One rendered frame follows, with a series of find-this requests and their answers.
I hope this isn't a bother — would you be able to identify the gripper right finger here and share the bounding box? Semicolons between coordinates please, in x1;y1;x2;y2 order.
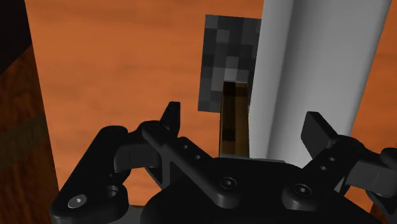
281;111;397;224

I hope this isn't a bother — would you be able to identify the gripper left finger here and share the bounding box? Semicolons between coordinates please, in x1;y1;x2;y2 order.
50;101;242;224

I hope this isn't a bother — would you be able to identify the grey patterned robot stand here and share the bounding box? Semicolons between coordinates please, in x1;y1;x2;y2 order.
197;14;262;113

